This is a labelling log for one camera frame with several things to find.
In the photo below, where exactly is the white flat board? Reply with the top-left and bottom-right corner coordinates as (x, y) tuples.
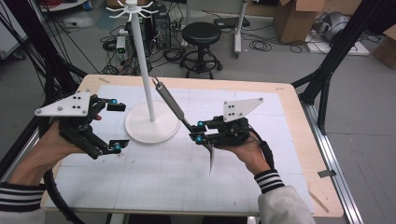
(304, 30), (371, 57)

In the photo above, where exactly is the thin wooden strip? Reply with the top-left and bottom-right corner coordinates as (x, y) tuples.
(307, 189), (330, 215)

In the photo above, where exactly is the black round stool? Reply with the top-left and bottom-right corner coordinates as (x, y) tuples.
(179, 21), (224, 79)

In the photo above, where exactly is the large steel spoon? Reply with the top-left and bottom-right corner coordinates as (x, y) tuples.
(151, 76), (217, 177)

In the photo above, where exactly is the white hook rack stand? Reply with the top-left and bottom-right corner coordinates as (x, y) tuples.
(106, 0), (182, 145)

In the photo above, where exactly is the black metal frame stand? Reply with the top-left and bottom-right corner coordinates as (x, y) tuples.
(0, 0), (89, 125)
(291, 0), (396, 135)

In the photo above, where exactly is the grey round appliance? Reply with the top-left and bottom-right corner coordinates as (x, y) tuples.
(314, 11), (351, 43)

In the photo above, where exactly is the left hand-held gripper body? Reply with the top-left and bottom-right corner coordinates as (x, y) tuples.
(35, 91), (108, 161)

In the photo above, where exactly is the small white power box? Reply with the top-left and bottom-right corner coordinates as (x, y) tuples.
(116, 35), (127, 54)

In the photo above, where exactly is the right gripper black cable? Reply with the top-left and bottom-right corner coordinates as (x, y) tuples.
(247, 128), (276, 171)

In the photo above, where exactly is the person's left hand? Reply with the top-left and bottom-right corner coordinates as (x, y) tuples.
(31, 113), (104, 175)

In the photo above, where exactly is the white floor stand pole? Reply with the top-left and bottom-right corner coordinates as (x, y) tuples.
(233, 0), (248, 59)

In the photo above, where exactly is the small cardboard box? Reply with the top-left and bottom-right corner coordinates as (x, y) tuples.
(372, 24), (396, 70)

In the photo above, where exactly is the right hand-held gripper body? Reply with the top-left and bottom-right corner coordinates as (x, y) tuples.
(204, 97), (265, 148)

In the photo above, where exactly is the coiled black floor cable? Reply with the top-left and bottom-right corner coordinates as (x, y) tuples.
(248, 39), (273, 52)

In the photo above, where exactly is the aluminium rail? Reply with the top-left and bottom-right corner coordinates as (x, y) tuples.
(300, 101), (364, 224)
(0, 122), (52, 203)

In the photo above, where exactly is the large open cardboard box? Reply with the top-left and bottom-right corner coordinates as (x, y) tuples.
(274, 0), (326, 45)

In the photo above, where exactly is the black computer tower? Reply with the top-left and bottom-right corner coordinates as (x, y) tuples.
(151, 4), (172, 49)

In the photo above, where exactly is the flat black device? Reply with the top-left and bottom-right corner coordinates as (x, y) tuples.
(213, 16), (251, 30)

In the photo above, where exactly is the white grid mat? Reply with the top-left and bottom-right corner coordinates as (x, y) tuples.
(45, 84), (316, 216)

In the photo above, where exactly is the person's right hand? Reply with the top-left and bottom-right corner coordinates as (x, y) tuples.
(216, 136), (276, 177)

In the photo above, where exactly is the grey metal bracket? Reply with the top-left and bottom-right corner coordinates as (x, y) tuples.
(317, 169), (338, 179)

